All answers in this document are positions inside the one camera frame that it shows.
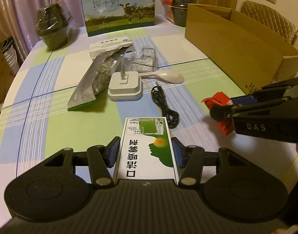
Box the white plastic spoon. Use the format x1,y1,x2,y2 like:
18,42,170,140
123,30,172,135
139,69,184,84

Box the black audio cable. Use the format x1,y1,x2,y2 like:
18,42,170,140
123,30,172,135
151,81,180,129

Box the red candy wrapper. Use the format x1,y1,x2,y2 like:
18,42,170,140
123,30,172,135
202,92,234,136

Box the white medicine box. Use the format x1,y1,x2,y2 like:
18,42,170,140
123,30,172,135
89,36,134,60

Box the black wrapped bowl right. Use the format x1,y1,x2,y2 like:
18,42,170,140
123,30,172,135
172,0,197,27

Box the green white spray box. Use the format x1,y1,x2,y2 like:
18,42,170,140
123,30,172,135
114,117,179,184

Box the cardboard boxes on floor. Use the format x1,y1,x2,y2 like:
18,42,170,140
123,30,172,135
0,37,19,103

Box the silver foil pouch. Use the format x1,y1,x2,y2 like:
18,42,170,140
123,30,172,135
67,44,132,111

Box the black wrapped bowl left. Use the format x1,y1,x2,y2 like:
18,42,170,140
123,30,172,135
35,0,74,50

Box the red snack box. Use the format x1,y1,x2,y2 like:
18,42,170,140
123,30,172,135
161,0,175,23

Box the clear bag with metal clip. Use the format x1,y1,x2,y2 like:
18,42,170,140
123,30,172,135
124,47,157,73

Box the brown cardboard box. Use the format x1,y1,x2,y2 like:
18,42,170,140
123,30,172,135
185,4,298,94

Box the black wrapped bowl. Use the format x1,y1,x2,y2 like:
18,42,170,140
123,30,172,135
172,0,197,27
35,0,74,50

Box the blue milk carton box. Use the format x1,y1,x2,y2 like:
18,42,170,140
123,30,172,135
81,0,155,36

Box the white charging dock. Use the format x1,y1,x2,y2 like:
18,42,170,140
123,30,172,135
107,71,142,101

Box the checkered tablecloth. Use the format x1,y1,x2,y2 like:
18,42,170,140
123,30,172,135
0,16,298,227

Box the purple curtain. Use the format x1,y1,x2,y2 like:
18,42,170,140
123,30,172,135
0,0,85,62

